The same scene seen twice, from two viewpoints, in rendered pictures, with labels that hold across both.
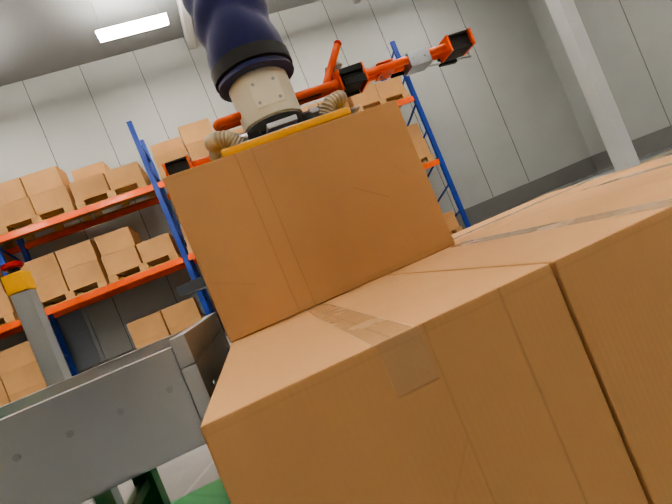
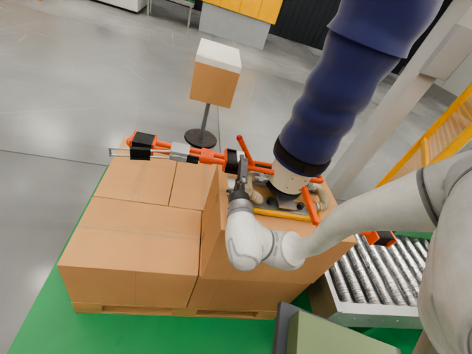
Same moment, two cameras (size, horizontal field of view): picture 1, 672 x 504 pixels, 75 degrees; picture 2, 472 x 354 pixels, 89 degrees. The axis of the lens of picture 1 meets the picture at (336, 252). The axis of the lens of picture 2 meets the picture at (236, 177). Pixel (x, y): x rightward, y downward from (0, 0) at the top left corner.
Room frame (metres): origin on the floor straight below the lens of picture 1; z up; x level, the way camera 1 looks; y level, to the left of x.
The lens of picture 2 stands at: (2.05, -0.27, 1.65)
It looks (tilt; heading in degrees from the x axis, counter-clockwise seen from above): 40 degrees down; 174
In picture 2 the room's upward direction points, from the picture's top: 21 degrees clockwise
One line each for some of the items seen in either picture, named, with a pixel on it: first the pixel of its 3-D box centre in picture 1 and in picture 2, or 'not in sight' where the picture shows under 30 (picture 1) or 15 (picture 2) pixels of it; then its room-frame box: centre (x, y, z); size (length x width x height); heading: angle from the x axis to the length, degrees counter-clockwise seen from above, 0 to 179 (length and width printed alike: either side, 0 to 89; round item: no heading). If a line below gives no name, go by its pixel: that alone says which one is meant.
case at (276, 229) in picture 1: (306, 225); (267, 225); (1.24, 0.05, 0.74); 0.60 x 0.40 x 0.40; 103
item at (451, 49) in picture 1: (455, 45); (143, 142); (1.33, -0.57, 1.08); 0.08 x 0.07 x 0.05; 101
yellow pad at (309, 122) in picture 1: (284, 132); not in sight; (1.13, 0.01, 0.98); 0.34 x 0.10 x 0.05; 101
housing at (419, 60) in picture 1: (416, 61); (180, 152); (1.31, -0.43, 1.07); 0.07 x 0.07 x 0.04; 11
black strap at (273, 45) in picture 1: (252, 71); (302, 152); (1.23, 0.02, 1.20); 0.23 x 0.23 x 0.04
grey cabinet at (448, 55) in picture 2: not in sight; (449, 54); (0.13, 0.96, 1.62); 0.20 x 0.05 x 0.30; 101
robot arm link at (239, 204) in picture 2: not in sight; (240, 212); (1.52, -0.16, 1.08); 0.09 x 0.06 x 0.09; 102
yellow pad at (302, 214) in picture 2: not in sight; (284, 205); (1.31, 0.04, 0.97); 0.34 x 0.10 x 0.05; 101
